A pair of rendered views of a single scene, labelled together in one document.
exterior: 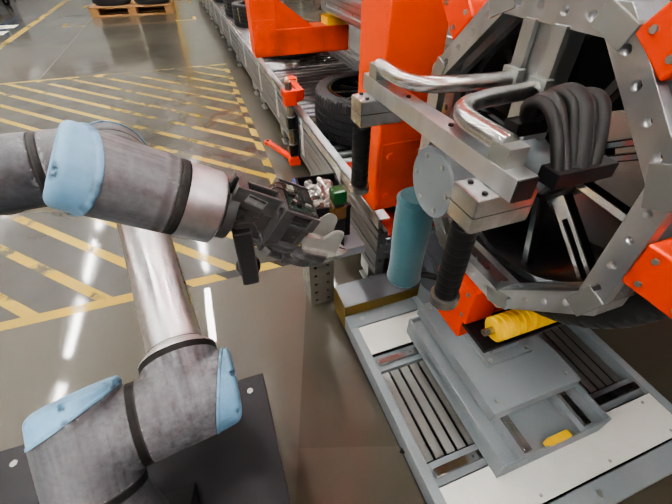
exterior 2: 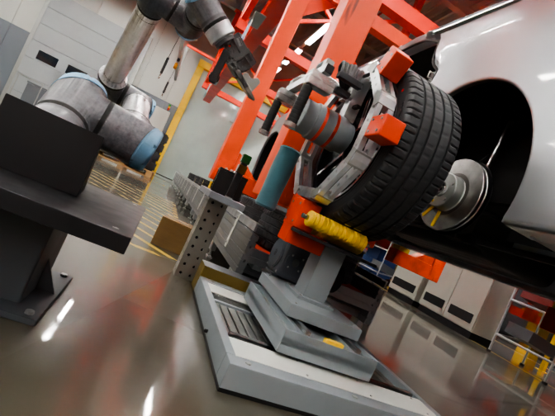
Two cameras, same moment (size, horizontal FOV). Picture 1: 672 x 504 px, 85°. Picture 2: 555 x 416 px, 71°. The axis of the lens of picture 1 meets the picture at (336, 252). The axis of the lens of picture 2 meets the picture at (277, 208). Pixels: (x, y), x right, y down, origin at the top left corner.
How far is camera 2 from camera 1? 116 cm
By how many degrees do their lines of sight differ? 42
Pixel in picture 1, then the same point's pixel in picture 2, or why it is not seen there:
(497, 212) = (320, 78)
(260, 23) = (224, 160)
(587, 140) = (353, 71)
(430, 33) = not seen: hidden behind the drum
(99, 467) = (86, 101)
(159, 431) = (119, 115)
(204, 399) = (145, 126)
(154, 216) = (212, 15)
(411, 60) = not seen: hidden behind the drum
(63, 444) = (82, 82)
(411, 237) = (280, 165)
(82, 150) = not seen: outside the picture
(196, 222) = (221, 26)
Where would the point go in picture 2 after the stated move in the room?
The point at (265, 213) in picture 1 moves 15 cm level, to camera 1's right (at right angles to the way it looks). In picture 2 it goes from (239, 49) to (281, 67)
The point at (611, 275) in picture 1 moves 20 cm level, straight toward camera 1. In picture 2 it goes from (361, 136) to (323, 105)
